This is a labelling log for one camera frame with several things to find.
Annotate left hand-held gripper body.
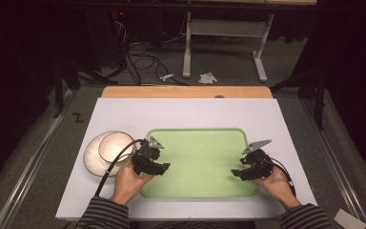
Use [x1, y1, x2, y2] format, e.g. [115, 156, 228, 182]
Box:
[131, 135, 166, 177]

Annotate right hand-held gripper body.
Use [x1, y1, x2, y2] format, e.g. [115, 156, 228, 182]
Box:
[239, 138, 274, 179]

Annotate person's right hand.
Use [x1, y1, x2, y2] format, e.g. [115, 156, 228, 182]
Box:
[252, 165, 302, 212]

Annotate person's left hand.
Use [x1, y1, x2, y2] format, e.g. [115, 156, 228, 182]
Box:
[109, 159, 155, 206]

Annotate white bowl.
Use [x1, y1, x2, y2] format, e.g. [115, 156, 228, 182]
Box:
[97, 131, 137, 164]

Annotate green plastic tray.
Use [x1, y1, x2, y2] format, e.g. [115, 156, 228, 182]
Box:
[140, 127, 261, 199]

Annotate white ribbed plate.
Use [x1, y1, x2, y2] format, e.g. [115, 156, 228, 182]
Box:
[83, 130, 138, 177]

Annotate white table board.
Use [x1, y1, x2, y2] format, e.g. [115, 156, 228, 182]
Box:
[54, 96, 318, 221]

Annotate person's striped clothing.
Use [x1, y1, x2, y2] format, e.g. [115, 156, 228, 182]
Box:
[151, 220, 237, 229]

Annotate wooden table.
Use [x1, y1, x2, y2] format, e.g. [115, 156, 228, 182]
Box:
[101, 85, 274, 99]

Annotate black metal stand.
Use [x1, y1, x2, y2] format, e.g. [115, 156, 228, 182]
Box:
[52, 58, 119, 119]
[269, 68, 329, 131]

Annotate crumpled white tissue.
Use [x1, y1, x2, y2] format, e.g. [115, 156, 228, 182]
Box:
[197, 72, 219, 85]

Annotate white paper sheet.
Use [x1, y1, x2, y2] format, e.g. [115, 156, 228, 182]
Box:
[333, 207, 366, 229]

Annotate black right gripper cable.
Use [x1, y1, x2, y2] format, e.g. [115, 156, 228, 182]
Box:
[269, 157, 297, 198]

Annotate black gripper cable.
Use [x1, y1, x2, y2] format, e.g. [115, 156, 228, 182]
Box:
[269, 157, 297, 198]
[93, 138, 145, 198]

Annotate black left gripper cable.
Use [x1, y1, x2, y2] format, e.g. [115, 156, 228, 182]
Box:
[93, 138, 145, 198]

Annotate metal floor rail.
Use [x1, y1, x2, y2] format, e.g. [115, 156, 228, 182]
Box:
[299, 97, 366, 229]
[0, 88, 78, 229]

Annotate black floor cables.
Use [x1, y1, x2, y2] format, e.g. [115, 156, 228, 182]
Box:
[108, 12, 190, 87]

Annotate white metal desk frame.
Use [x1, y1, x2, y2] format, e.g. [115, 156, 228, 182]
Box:
[182, 10, 276, 83]

